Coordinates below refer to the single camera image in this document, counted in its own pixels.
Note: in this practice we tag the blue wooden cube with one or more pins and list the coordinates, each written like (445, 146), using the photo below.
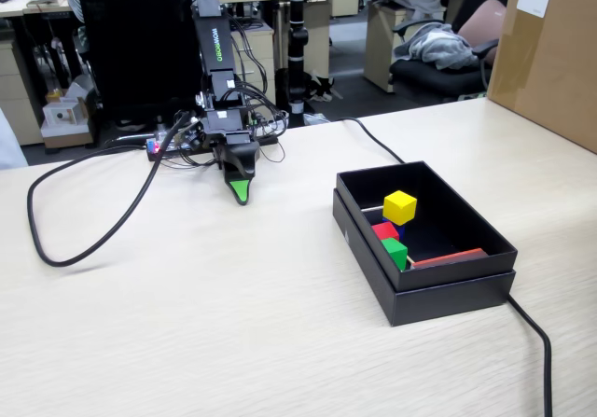
(401, 232)

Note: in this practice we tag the black mesh office chair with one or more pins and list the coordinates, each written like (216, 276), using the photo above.
(140, 39)

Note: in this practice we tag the small open cardboard box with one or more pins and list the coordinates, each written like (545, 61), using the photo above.
(65, 118)

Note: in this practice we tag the red wooden cube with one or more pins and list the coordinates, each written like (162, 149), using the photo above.
(384, 231)

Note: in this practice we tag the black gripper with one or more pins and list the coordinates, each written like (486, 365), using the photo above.
(224, 123)

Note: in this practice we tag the black vertical pole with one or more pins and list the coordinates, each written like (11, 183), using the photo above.
(297, 39)

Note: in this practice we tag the black box tray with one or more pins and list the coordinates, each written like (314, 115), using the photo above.
(457, 221)

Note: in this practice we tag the green wooden cube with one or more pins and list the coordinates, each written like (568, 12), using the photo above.
(394, 251)

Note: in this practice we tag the yellow wooden cube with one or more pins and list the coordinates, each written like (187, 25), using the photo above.
(398, 207)

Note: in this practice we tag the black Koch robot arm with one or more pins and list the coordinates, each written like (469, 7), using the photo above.
(217, 39)

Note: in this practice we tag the black and white shoes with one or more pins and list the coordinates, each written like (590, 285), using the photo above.
(322, 88)

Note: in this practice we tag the black open box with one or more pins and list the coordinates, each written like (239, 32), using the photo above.
(443, 302)

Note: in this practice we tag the flat red block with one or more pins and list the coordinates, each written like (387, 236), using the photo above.
(448, 258)

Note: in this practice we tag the large cardboard box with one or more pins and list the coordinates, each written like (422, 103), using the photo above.
(550, 62)

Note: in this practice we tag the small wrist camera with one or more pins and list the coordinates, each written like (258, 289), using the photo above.
(195, 137)

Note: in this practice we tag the grey jacket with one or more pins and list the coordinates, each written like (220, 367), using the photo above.
(434, 46)

